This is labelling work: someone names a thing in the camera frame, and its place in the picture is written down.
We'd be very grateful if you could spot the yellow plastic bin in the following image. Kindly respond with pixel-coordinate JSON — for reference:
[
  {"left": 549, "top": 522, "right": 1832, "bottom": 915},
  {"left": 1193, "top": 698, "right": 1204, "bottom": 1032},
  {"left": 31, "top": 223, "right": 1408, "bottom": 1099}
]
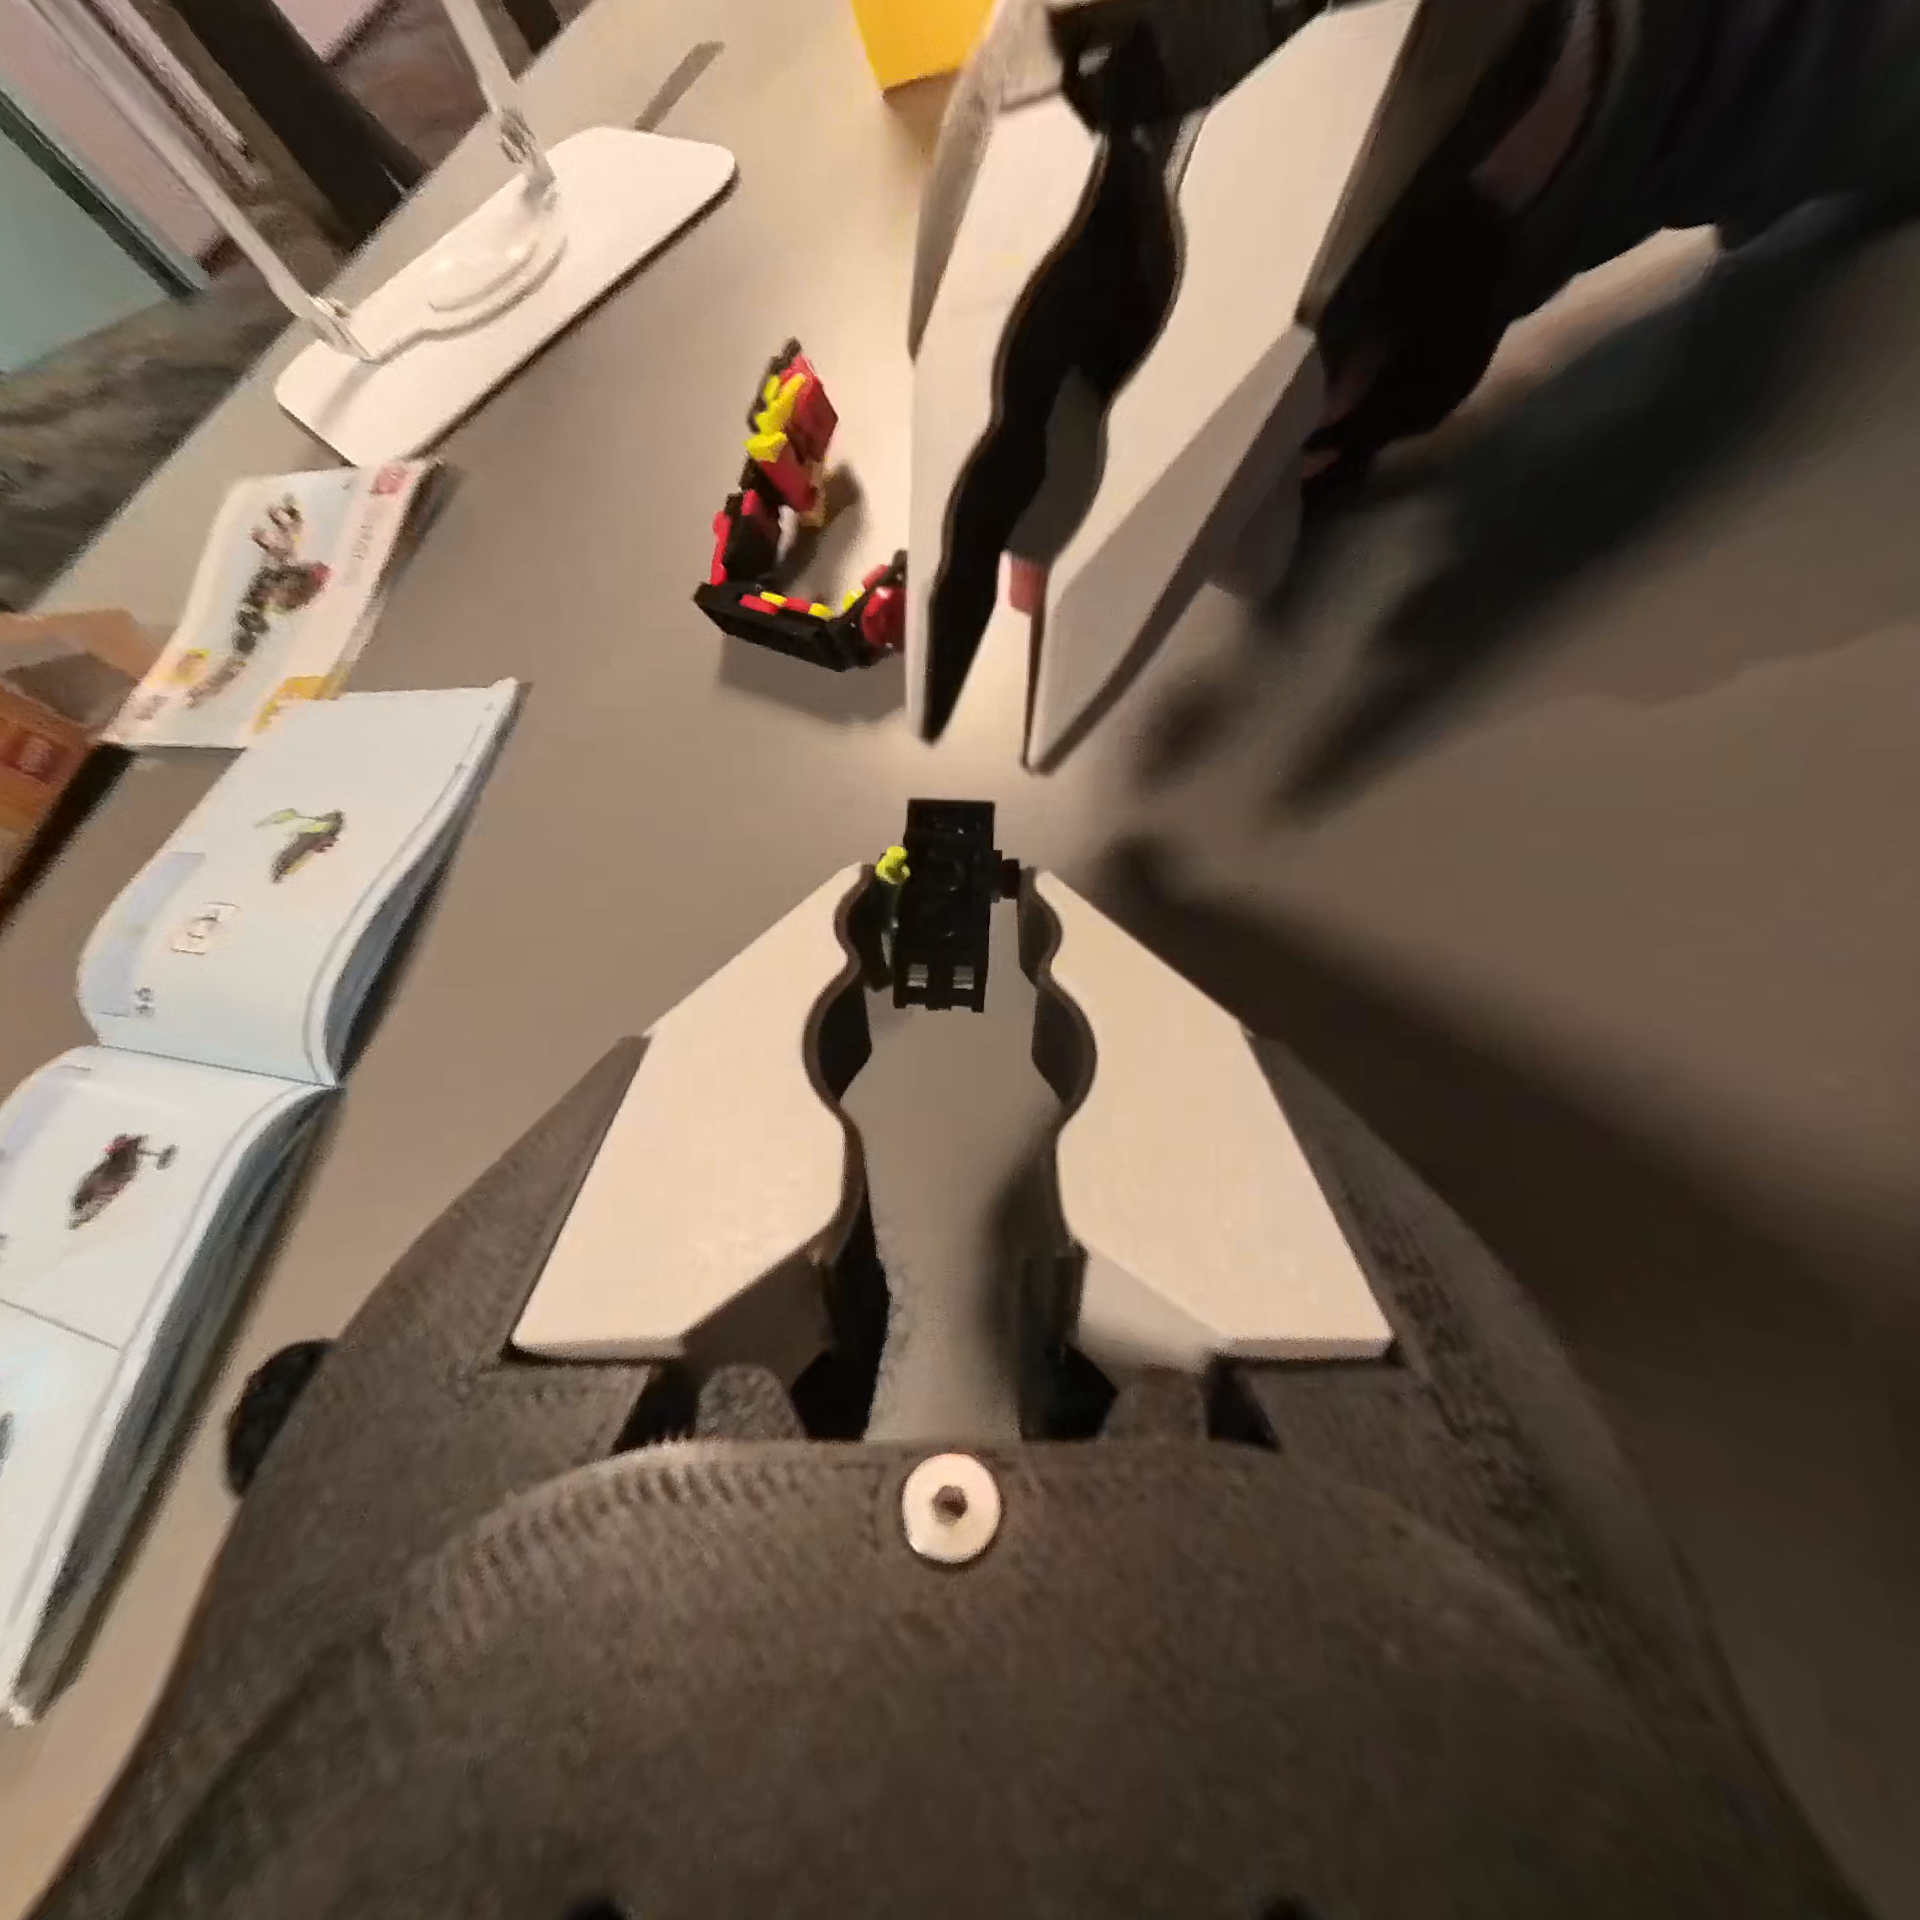
[{"left": 852, "top": 0, "right": 1001, "bottom": 95}]

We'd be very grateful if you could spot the thin metal lamp rod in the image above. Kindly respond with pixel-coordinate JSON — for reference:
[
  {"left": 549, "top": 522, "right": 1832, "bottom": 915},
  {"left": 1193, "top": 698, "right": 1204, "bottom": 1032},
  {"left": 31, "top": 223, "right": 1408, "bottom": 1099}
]
[
  {"left": 29, "top": 0, "right": 377, "bottom": 360},
  {"left": 433, "top": 0, "right": 564, "bottom": 214}
]

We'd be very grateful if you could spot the black brick with red pins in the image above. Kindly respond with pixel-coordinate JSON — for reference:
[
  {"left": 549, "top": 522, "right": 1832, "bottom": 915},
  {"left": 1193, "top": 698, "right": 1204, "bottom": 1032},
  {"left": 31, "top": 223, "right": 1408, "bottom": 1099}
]
[{"left": 881, "top": 795, "right": 1023, "bottom": 1018}]

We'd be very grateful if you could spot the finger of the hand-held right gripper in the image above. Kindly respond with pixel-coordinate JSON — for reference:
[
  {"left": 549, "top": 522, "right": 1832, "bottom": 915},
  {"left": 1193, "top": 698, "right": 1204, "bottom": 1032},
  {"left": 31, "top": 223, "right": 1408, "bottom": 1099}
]
[
  {"left": 1023, "top": 0, "right": 1424, "bottom": 774},
  {"left": 903, "top": 0, "right": 1191, "bottom": 746}
]

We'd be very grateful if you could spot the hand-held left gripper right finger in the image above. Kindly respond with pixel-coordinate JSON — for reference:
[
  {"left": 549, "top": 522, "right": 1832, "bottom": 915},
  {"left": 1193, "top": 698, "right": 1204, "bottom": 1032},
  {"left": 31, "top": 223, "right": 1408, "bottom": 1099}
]
[{"left": 1020, "top": 863, "right": 1396, "bottom": 1443}]

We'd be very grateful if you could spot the dragon cover instruction booklet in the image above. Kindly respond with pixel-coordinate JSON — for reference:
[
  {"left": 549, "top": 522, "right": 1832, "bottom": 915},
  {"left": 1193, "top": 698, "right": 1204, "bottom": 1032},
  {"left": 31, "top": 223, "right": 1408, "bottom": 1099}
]
[{"left": 103, "top": 456, "right": 446, "bottom": 751}]

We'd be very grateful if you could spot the red black yellow brick model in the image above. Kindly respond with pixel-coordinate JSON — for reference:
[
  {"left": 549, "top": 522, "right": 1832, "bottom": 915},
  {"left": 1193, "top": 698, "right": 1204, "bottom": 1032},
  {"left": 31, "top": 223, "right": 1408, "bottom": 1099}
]
[{"left": 693, "top": 342, "right": 911, "bottom": 674}]

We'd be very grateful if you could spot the cardboard toy brick box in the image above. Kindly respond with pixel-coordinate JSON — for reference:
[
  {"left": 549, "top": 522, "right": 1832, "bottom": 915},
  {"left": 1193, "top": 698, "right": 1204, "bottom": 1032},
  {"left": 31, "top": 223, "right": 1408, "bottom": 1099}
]
[{"left": 0, "top": 608, "right": 159, "bottom": 887}]

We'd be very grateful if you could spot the white lamp base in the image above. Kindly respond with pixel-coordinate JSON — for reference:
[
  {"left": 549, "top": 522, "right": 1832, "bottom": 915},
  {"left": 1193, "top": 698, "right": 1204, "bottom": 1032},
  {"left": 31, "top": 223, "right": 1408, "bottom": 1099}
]
[{"left": 274, "top": 127, "right": 741, "bottom": 466}]

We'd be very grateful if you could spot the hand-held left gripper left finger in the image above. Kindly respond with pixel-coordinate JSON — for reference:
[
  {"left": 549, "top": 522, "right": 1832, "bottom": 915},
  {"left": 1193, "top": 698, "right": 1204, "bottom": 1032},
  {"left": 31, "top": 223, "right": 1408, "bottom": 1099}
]
[{"left": 510, "top": 863, "right": 887, "bottom": 1443}]

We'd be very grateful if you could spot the open pale blue instruction booklet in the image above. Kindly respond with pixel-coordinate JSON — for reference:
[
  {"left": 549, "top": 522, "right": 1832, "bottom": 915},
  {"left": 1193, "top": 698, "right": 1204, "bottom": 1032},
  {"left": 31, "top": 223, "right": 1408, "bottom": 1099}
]
[{"left": 0, "top": 679, "right": 522, "bottom": 1728}]

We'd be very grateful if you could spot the person's right hand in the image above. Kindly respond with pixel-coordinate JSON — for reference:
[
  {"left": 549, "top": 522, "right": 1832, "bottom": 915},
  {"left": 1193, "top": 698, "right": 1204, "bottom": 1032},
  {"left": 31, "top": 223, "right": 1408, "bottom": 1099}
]
[{"left": 1476, "top": 29, "right": 1607, "bottom": 213}]

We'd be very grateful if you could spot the black round brick plate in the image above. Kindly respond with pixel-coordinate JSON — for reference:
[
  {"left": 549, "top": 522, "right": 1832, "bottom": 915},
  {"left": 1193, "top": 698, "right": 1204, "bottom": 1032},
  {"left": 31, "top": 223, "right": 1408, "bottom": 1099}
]
[{"left": 224, "top": 1339, "right": 336, "bottom": 1491}]

